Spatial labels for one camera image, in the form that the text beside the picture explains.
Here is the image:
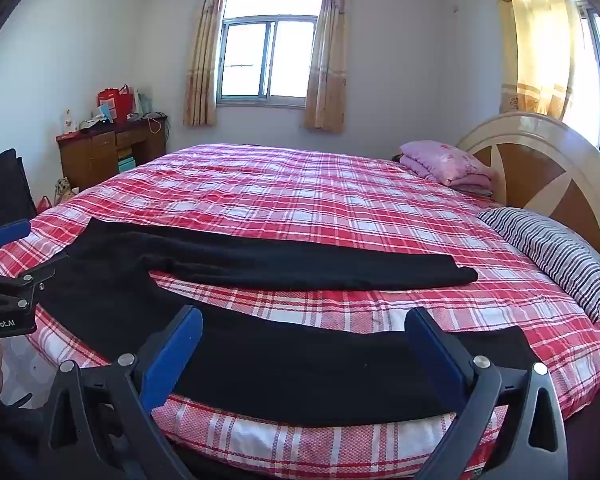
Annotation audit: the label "side window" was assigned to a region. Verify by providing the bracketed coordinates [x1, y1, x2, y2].
[564, 0, 600, 151]

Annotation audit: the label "left beige curtain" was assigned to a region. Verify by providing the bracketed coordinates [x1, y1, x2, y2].
[183, 0, 226, 127]

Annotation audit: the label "black folding chair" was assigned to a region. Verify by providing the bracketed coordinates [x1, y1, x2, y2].
[0, 148, 36, 226]

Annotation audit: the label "wooden desk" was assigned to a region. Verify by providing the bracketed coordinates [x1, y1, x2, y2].
[56, 114, 169, 191]

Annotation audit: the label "red plaid bed sheet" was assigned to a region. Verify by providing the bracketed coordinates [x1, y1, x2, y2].
[0, 144, 600, 479]

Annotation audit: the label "yellow side curtain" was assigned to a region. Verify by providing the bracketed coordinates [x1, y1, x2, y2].
[498, 0, 579, 120]

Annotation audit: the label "teal box under desk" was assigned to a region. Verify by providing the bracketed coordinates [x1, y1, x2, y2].
[118, 157, 136, 172]

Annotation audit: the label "round wooden headboard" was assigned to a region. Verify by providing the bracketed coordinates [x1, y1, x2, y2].
[458, 112, 600, 253]

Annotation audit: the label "right beige curtain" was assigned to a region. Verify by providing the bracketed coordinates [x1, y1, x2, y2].
[304, 0, 350, 133]

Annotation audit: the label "far window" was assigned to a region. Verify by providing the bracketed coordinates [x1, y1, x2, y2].
[216, 0, 322, 108]

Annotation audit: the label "black pants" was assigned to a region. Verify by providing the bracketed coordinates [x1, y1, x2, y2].
[35, 216, 541, 428]

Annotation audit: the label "beige curtain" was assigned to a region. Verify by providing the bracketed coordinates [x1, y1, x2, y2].
[304, 0, 350, 133]
[183, 0, 226, 127]

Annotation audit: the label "folded pink quilt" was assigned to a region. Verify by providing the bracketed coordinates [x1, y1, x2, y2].
[399, 140, 495, 196]

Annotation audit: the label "striped grey pillow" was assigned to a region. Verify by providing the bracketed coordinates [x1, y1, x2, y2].
[478, 207, 600, 322]

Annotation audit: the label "red gift bag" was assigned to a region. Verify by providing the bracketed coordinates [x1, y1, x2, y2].
[96, 84, 134, 124]

